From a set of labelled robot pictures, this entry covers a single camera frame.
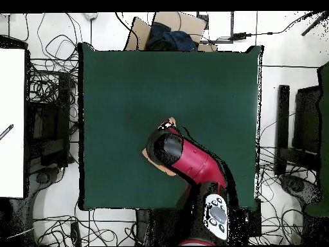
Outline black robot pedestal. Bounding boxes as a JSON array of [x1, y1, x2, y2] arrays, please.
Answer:
[[135, 208, 181, 245]]

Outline white panel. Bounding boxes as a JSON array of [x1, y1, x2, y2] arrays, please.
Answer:
[[0, 48, 26, 199]]

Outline black upright post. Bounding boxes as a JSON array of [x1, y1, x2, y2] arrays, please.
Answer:
[[274, 84, 291, 176]]

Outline thin black adapter cable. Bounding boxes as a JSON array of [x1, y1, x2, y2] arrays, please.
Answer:
[[251, 12, 314, 36]]

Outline black equipment rack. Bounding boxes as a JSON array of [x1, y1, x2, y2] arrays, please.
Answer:
[[26, 72, 73, 168]]

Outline spare dark green cloth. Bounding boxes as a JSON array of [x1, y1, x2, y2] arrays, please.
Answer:
[[304, 60, 329, 217]]

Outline black tripod leg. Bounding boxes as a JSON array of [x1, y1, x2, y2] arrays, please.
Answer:
[[300, 11, 329, 37]]

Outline white round device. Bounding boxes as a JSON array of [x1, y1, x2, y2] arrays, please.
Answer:
[[82, 12, 99, 22]]

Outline thin black metal frame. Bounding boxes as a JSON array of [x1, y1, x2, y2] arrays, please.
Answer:
[[196, 11, 235, 44]]

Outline black power strip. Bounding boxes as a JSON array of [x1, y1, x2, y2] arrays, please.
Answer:
[[69, 221, 82, 246]]

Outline black box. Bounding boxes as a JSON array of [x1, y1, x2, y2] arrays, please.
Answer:
[[246, 199, 262, 238]]

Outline dark green table cloth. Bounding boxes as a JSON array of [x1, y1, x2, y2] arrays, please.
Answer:
[[78, 42, 264, 211]]

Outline black stand base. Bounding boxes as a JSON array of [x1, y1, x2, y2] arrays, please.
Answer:
[[28, 166, 62, 204], [278, 173, 323, 206]]

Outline black power adapter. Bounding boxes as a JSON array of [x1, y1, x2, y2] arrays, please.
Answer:
[[232, 32, 253, 41]]

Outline tangled black cables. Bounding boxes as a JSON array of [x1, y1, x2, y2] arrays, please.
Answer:
[[256, 113, 321, 245], [24, 12, 83, 104], [33, 205, 137, 246]]

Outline blue jeans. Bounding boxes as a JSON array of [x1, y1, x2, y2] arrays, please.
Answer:
[[145, 21, 199, 51]]

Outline orange terry towel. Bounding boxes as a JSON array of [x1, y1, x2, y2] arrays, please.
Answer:
[[141, 116, 178, 177]]

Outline small dark strip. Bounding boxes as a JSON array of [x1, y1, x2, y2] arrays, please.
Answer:
[[0, 123, 14, 141]]

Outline brown cardboard box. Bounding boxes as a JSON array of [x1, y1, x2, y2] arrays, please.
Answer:
[[123, 11, 218, 52]]

